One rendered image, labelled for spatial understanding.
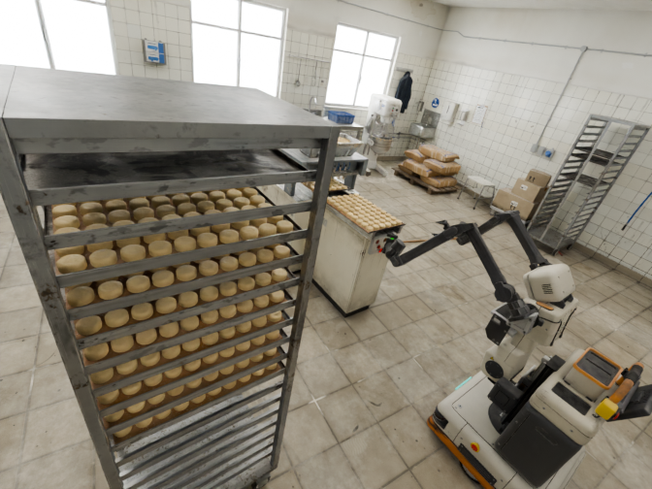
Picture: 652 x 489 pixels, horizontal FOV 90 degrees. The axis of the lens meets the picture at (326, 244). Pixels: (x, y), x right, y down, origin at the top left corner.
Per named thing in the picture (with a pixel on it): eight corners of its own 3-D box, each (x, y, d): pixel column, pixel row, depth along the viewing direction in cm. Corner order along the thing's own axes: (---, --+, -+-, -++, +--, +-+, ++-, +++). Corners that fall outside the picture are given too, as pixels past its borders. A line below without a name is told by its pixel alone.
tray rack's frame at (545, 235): (539, 231, 528) (607, 115, 437) (572, 247, 494) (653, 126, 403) (520, 237, 494) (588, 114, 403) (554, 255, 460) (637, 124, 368)
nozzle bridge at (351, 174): (277, 185, 295) (281, 148, 278) (340, 179, 336) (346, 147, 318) (296, 201, 274) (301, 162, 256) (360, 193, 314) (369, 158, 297)
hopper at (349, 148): (291, 148, 281) (292, 132, 274) (342, 147, 312) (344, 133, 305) (309, 160, 262) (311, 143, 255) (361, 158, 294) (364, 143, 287)
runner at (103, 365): (298, 298, 115) (299, 291, 113) (302, 303, 113) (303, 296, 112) (71, 371, 79) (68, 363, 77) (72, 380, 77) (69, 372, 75)
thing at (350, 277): (302, 275, 328) (315, 192, 282) (329, 268, 347) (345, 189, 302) (343, 321, 282) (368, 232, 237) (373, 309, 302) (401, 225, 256)
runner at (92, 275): (309, 232, 101) (310, 223, 100) (313, 236, 99) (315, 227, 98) (40, 283, 65) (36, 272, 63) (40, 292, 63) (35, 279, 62)
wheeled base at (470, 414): (570, 466, 203) (593, 444, 190) (523, 537, 167) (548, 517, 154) (475, 382, 246) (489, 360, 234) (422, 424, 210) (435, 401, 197)
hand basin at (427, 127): (440, 158, 688) (460, 104, 632) (428, 158, 668) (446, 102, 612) (408, 144, 756) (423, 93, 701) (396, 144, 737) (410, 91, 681)
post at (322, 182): (275, 462, 169) (334, 122, 82) (277, 468, 167) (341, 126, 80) (269, 465, 168) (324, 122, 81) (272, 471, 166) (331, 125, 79)
